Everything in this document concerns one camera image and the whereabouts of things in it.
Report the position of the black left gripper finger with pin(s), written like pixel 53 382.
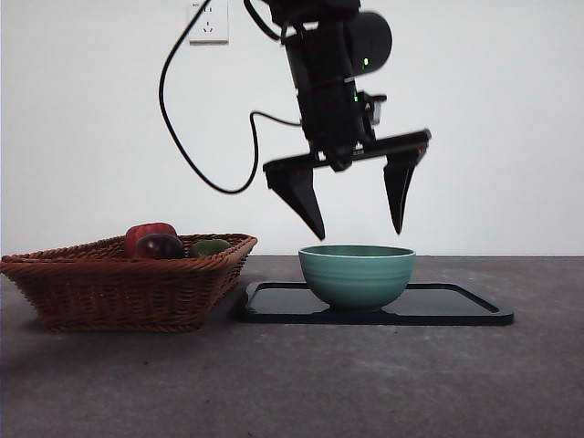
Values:
pixel 301 196
pixel 399 187

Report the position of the teal ceramic bowl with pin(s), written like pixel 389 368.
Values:
pixel 358 283

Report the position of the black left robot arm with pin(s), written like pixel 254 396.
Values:
pixel 319 45

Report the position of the green avocado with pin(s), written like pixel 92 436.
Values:
pixel 207 248

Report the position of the dark rectangular tray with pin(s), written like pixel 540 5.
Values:
pixel 433 305

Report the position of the dark purple onion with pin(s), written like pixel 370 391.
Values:
pixel 159 246

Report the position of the red apple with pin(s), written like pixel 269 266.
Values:
pixel 146 230

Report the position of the brown wicker basket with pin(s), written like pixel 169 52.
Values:
pixel 118 296

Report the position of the pale grey left wrist camera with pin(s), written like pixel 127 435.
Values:
pixel 376 109

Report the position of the white wall socket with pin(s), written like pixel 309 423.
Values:
pixel 214 32

